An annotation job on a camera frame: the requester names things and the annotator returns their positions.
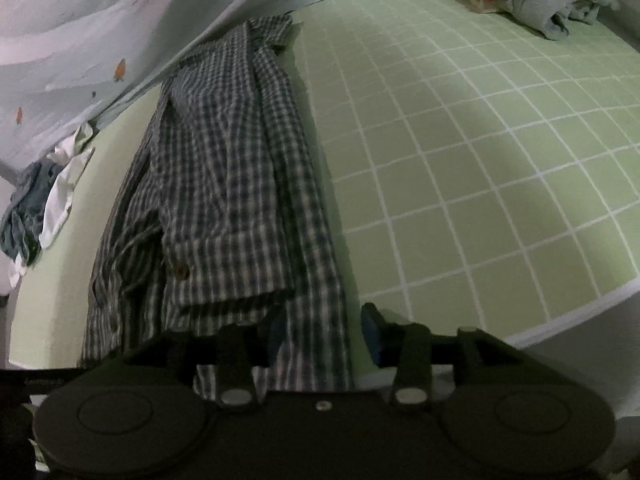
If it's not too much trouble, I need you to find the blue plaid shirt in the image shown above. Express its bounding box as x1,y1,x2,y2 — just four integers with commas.
79,15,352,392

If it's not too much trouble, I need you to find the green grid mat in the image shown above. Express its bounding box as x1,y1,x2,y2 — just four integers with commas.
9,0,639,385

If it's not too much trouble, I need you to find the white crumpled cloth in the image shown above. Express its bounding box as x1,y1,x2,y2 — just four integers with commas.
1,124,94,289

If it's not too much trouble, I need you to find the light blue carrot-print curtain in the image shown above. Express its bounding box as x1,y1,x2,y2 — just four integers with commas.
1,0,320,171

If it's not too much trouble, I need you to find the light grey folded garment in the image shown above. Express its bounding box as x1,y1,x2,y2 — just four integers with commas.
468,0,620,41

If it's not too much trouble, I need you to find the blue denim crumpled cloth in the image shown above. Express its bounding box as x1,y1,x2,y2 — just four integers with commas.
1,157,63,266

